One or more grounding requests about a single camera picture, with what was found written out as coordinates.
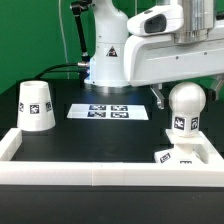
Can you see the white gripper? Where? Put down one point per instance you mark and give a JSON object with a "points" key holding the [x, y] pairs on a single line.
{"points": [[157, 59]]}

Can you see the white lamp bulb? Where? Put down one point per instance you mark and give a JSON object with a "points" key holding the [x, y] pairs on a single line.
{"points": [[186, 101]]}

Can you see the white lamp base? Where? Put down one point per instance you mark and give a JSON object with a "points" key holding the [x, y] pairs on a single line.
{"points": [[183, 150]]}

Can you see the white lamp shade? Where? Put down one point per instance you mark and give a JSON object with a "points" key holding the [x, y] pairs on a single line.
{"points": [[35, 110]]}

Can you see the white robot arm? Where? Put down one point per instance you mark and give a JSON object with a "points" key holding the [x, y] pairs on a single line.
{"points": [[174, 40]]}

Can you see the white marker sheet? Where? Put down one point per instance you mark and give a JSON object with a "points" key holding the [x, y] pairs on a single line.
{"points": [[107, 112]]}

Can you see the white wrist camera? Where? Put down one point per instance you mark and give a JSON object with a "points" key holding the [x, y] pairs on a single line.
{"points": [[156, 20]]}

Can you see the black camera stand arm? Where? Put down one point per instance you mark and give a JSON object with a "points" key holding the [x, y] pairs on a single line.
{"points": [[78, 7]]}

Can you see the white U-shaped frame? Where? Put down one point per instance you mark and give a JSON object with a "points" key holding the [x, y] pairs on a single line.
{"points": [[105, 174]]}

